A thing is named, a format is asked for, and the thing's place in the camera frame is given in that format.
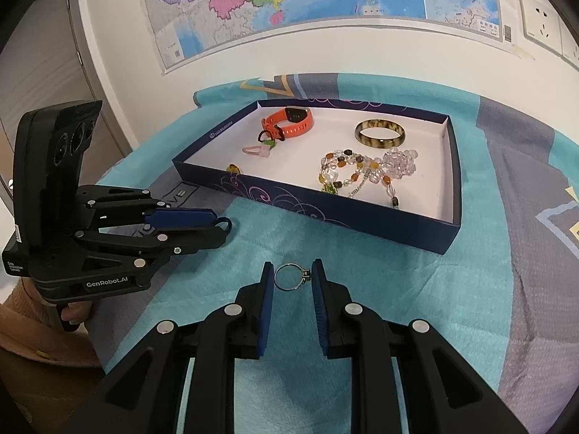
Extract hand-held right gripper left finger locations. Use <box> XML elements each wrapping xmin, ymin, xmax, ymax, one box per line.
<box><xmin>63</xmin><ymin>261</ymin><xmax>275</xmax><ymax>434</ymax></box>

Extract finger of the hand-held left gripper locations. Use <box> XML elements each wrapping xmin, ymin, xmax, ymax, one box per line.
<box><xmin>75</xmin><ymin>227</ymin><xmax>228</xmax><ymax>277</ymax></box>
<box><xmin>75</xmin><ymin>184</ymin><xmax>218</xmax><ymax>232</ymax></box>

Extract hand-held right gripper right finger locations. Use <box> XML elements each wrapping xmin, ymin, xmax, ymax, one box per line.
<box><xmin>311</xmin><ymin>259</ymin><xmax>528</xmax><ymax>434</ymax></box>

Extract silver ring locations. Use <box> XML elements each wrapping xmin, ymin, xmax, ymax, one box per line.
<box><xmin>274</xmin><ymin>264</ymin><xmax>313</xmax><ymax>291</ymax></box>

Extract dark blue cardboard box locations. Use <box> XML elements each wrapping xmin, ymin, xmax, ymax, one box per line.
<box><xmin>172</xmin><ymin>98</ymin><xmax>463</xmax><ymax>256</ymax></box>

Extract multicoloured beaded necklace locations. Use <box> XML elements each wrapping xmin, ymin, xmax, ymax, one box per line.
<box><xmin>317</xmin><ymin>147</ymin><xmax>401</xmax><ymax>209</ymax></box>

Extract clear crystal bead bracelet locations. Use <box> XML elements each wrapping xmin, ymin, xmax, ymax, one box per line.
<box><xmin>380</xmin><ymin>147</ymin><xmax>419</xmax><ymax>177</ymax></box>

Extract person's left forearm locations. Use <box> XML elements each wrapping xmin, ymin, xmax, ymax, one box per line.
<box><xmin>0</xmin><ymin>280</ymin><xmax>102</xmax><ymax>367</ymax></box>

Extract person's left hand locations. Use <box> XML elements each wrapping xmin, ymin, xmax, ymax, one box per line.
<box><xmin>20</xmin><ymin>278</ymin><xmax>94</xmax><ymax>332</ymax></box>

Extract grey wooden door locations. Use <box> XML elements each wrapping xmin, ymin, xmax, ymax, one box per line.
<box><xmin>0</xmin><ymin>0</ymin><xmax>136</xmax><ymax>200</ymax></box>

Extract orange smart band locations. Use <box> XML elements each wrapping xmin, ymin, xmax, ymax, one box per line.
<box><xmin>261</xmin><ymin>107</ymin><xmax>314</xmax><ymax>139</ymax></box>

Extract teal and grey printed blanket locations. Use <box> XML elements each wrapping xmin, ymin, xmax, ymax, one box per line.
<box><xmin>97</xmin><ymin>72</ymin><xmax>579</xmax><ymax>399</ymax></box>

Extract amber patterned bangle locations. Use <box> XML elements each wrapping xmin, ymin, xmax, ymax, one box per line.
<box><xmin>354</xmin><ymin>118</ymin><xmax>405</xmax><ymax>150</ymax></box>

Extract olive green clothing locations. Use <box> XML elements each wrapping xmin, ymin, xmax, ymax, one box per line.
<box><xmin>0</xmin><ymin>348</ymin><xmax>107</xmax><ymax>434</ymax></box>

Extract pink and green hair tie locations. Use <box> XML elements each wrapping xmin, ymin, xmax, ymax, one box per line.
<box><xmin>243</xmin><ymin>130</ymin><xmax>285</xmax><ymax>160</ymax></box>

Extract white wall outlet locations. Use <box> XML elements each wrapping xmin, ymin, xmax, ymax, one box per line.
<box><xmin>561</xmin><ymin>38</ymin><xmax>579</xmax><ymax>69</ymax></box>
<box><xmin>518</xmin><ymin>0</ymin><xmax>564</xmax><ymax>55</ymax></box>

